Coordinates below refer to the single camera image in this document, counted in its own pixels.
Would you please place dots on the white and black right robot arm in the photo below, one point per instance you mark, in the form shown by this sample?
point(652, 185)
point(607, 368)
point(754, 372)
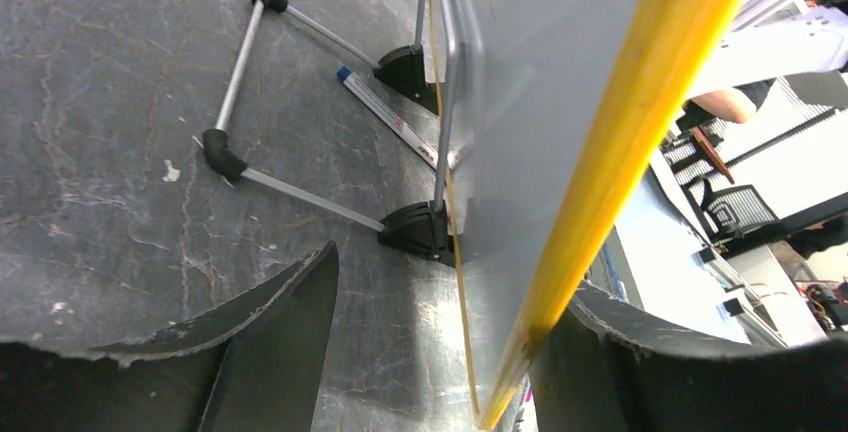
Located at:
point(736, 78)

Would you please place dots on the yellow-framed whiteboard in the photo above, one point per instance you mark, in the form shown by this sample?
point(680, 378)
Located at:
point(560, 104)

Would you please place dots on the blue-capped marker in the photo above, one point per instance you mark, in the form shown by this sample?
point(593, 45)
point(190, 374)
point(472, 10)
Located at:
point(407, 134)

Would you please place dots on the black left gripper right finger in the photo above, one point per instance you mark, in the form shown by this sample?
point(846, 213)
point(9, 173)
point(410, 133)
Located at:
point(608, 366)

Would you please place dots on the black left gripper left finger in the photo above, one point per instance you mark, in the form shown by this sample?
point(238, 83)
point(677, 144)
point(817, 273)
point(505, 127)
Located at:
point(252, 363)

